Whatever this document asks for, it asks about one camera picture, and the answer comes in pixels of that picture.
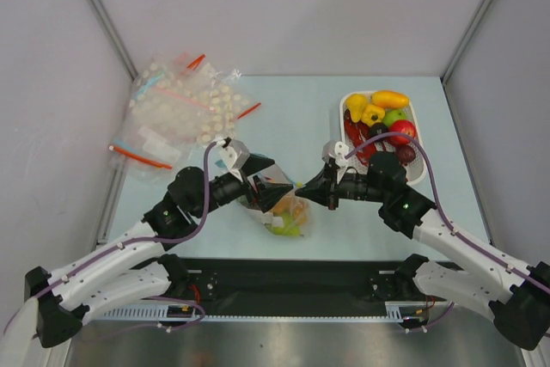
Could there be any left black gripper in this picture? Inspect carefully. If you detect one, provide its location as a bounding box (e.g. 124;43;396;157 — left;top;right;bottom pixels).
192;154;292;218

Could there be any orange toy fruit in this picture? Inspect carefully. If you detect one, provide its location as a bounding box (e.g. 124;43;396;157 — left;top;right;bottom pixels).
277;198;309;226

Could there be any clear blue-zipper bag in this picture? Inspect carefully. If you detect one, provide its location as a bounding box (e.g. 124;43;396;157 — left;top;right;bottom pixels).
237;163;312;237

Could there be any green pear toy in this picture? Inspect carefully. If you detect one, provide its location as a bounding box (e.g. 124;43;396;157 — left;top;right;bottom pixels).
266;217;303;237

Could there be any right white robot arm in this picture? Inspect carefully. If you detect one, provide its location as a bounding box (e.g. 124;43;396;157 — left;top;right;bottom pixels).
296;153;549;351

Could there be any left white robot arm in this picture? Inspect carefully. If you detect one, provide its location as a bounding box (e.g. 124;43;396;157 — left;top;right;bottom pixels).
25;155;293;348

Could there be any pile of spare zip bags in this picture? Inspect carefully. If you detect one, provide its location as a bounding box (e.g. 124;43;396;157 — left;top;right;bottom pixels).
108;52;261;179

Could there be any red chili toy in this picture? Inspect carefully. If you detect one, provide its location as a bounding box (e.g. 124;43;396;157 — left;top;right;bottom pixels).
344;119;378;167

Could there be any dark purple plum toy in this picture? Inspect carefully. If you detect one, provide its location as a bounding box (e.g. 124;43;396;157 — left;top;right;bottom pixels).
369;122;388;138

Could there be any yellow bell pepper toy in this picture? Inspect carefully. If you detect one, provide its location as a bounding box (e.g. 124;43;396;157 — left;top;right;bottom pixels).
361;103;386;126

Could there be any dark red passionfruit toy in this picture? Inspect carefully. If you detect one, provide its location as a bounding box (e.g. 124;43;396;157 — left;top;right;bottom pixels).
395;145;417;165

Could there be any yellow pear toy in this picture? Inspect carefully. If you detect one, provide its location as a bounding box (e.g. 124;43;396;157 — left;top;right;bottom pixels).
345;94;369;123

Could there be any white perforated basket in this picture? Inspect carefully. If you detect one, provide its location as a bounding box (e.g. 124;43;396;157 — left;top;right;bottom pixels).
339;90;426;185

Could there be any green apple toy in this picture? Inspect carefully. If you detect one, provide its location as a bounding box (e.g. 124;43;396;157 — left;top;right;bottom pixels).
382;109;407;127

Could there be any red apple toy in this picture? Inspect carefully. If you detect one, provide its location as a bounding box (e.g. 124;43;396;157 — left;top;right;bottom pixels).
388;119;417;147

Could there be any yellow mango toy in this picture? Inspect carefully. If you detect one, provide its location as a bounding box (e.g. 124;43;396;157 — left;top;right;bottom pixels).
371;90;410;109

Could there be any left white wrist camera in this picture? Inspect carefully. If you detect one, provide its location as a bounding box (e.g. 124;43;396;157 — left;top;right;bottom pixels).
219;138;250;182

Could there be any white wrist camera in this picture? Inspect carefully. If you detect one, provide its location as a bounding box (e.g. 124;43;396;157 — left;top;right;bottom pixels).
219;138;250;182
321;140;351;168

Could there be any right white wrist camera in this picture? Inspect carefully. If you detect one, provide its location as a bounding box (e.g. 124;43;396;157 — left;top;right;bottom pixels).
321;140;351;168

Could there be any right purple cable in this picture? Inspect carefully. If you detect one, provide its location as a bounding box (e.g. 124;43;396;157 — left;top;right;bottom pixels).
345;132;550;295

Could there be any purple cable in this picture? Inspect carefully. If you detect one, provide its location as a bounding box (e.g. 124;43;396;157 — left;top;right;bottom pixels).
345;132;550;295
3;138;229;333

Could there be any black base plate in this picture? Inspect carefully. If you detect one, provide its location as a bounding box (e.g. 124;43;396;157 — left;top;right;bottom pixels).
115;254;435;317

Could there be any grey slotted cable duct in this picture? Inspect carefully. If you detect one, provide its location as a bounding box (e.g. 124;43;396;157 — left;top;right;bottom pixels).
90;301;428;322

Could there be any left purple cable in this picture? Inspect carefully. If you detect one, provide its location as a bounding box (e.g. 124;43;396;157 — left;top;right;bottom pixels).
3;138;229;333

